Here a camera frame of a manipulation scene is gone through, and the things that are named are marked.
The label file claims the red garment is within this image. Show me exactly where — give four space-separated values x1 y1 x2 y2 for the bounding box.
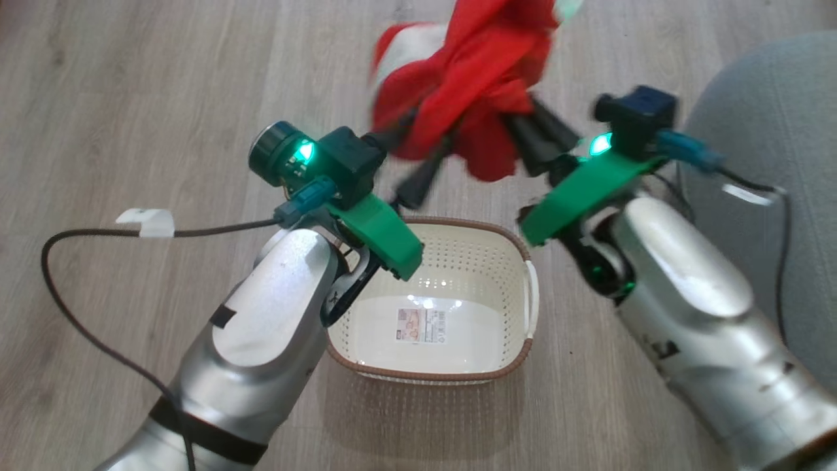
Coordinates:
369 0 584 183

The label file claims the white right cable tag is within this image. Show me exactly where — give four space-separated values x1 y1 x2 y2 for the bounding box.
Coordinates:
723 183 785 207

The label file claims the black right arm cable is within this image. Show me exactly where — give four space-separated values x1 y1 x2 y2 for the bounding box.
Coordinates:
716 166 793 342

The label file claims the cream laundry basket brown rim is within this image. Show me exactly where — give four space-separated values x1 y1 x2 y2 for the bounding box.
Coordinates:
326 217 541 385

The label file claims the printed basket label sticker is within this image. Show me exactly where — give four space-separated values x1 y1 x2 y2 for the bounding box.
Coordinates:
397 309 447 343

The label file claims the blue camera connector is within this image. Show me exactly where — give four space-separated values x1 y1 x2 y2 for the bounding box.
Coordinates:
654 130 728 173
273 177 339 228

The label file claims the white left cable tag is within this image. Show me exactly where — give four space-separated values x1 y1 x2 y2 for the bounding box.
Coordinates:
116 208 176 237

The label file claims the blue left camera connector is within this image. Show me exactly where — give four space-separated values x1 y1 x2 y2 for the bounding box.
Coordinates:
273 177 339 228

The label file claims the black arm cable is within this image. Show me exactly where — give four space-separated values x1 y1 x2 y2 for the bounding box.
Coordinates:
41 218 283 471
716 166 793 342

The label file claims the white cable tag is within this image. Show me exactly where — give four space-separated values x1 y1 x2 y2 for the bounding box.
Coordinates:
723 183 785 207
116 208 176 237

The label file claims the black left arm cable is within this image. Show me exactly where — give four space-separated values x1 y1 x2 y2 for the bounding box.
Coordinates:
41 218 283 471

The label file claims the blue right camera connector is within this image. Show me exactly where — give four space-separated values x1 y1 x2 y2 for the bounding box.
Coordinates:
654 130 728 173

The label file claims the grey fabric sofa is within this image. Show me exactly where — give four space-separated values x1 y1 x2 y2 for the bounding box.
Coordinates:
677 29 837 381

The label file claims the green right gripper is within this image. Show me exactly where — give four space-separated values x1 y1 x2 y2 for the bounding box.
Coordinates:
507 97 664 303

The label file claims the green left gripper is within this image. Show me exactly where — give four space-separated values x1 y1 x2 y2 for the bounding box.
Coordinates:
319 111 456 328

